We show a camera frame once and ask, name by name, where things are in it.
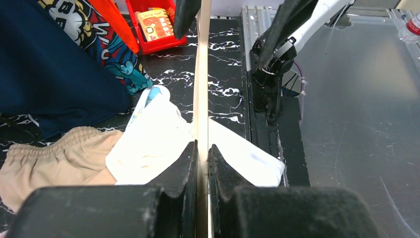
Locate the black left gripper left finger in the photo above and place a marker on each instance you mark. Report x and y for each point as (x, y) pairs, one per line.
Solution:
(165, 207)

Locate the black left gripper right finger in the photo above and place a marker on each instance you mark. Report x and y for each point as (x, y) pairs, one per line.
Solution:
(242, 210)

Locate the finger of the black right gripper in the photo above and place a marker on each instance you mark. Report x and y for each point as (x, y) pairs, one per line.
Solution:
(289, 17)
(185, 13)

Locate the light wooden hanger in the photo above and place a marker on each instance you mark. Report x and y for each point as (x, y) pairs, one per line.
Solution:
(201, 122)

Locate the white shorts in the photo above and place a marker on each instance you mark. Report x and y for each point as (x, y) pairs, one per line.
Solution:
(159, 136)

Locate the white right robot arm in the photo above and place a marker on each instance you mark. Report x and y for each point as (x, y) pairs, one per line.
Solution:
(323, 12)

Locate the beige shorts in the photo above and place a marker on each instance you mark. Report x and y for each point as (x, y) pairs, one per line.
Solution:
(78, 158)

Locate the orange hanging shorts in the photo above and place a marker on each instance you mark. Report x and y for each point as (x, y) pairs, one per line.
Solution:
(109, 11)

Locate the colourful print hanging shorts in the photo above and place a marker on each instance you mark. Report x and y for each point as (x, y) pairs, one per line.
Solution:
(94, 35)

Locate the navy blue hanging shorts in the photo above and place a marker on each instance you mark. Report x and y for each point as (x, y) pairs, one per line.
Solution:
(43, 73)

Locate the red plastic bin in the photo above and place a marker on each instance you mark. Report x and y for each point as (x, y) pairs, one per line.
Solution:
(153, 22)

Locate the clear plastic bottle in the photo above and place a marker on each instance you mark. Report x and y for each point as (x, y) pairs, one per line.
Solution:
(410, 33)

